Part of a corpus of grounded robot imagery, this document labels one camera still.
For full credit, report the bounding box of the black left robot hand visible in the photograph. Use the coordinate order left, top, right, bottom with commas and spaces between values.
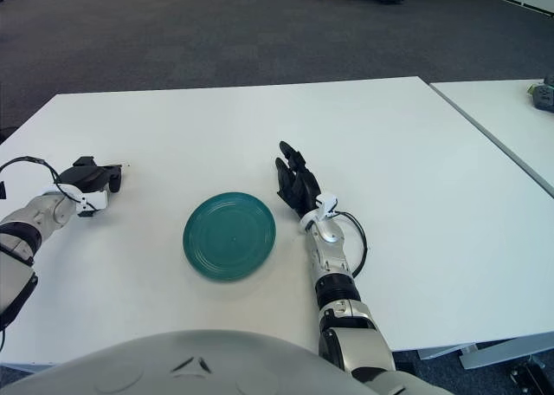
57, 155, 125, 219

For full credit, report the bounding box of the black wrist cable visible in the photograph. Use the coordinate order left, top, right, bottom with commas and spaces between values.
332, 210, 370, 280
0, 155, 88, 206

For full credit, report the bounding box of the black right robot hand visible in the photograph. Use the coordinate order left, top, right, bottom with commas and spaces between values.
273, 140, 339, 232

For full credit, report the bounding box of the grey metal table frame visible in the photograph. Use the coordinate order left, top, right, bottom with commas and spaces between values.
417, 327, 554, 370

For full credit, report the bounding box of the grey robot torso shell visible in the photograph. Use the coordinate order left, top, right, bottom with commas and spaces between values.
0, 328, 369, 395

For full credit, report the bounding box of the black metal foot bracket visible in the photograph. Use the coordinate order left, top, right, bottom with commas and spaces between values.
508, 353, 554, 387

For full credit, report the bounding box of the teal green round plate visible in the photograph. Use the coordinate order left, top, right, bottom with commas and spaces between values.
182, 191, 278, 282

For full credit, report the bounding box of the grey handheld controller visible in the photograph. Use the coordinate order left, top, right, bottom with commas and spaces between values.
526, 75, 554, 113

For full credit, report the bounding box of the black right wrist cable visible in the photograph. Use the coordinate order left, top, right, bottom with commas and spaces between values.
332, 210, 370, 280

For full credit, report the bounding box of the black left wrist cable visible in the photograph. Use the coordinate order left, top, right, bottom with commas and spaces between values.
0, 155, 88, 206

